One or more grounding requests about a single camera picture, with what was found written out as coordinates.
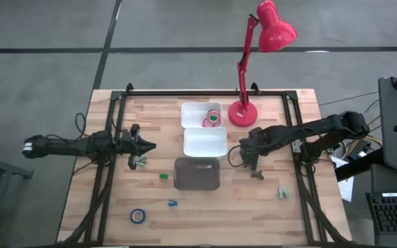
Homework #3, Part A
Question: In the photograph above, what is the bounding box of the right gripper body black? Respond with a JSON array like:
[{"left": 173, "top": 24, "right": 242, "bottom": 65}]
[{"left": 240, "top": 127, "right": 276, "bottom": 161}]

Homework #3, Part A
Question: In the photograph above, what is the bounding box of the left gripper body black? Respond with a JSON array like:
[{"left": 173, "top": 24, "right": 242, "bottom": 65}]
[{"left": 117, "top": 124, "right": 141, "bottom": 170}]

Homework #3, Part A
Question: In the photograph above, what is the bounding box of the blue tape roll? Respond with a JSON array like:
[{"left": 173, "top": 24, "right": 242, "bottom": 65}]
[{"left": 130, "top": 208, "right": 147, "bottom": 225}]

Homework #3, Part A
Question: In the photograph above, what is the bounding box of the red desk lamp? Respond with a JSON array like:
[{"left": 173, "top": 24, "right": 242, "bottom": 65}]
[{"left": 227, "top": 0, "right": 298, "bottom": 128}]

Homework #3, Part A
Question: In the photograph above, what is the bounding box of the white plastic bin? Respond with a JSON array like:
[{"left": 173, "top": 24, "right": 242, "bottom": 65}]
[
  {"left": 183, "top": 126, "right": 228, "bottom": 159},
  {"left": 180, "top": 101, "right": 223, "bottom": 129}
]

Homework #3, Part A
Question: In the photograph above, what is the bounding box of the transparent brown plastic tray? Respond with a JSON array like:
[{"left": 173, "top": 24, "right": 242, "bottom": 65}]
[{"left": 173, "top": 156, "right": 221, "bottom": 191}]

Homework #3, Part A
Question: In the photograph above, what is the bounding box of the white paper sheet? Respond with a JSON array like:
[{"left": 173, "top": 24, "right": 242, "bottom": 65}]
[{"left": 329, "top": 156, "right": 354, "bottom": 203}]

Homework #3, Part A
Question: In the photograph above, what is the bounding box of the black keyboard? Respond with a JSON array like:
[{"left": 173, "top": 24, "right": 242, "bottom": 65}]
[{"left": 365, "top": 192, "right": 397, "bottom": 236}]

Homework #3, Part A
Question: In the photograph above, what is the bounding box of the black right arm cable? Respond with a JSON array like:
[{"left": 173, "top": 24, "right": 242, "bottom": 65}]
[{"left": 228, "top": 144, "right": 246, "bottom": 169}]

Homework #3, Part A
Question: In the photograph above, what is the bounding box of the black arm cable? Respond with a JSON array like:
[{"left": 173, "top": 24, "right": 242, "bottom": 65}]
[
  {"left": 228, "top": 144, "right": 246, "bottom": 169},
  {"left": 74, "top": 112, "right": 89, "bottom": 138}
]

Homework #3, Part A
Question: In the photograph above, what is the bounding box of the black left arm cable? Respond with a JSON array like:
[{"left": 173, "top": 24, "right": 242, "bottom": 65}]
[{"left": 74, "top": 112, "right": 89, "bottom": 138}]

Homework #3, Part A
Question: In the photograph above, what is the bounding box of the black aluminium table frame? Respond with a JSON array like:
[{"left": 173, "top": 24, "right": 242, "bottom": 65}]
[{"left": 57, "top": 82, "right": 353, "bottom": 246}]

